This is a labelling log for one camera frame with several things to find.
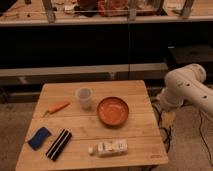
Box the white plastic bottle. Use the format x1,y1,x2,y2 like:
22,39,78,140
88,139,128,157

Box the translucent plastic cup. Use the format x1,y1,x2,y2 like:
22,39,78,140
76,87,92,109

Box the black white striped block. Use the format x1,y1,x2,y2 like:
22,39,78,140
45,129,72,161

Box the black box on shelf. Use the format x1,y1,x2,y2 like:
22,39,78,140
169,45,213,73

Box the blue sponge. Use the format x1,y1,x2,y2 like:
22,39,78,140
27,127,51,150

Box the black floor cables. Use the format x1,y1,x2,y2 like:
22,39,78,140
151,96,174,151

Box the orange ceramic bowl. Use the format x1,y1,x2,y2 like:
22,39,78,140
97,97,129,126

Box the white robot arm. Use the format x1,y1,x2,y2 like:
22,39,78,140
160,64,213,122

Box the wooden folding table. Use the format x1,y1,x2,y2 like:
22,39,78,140
16,80,168,171

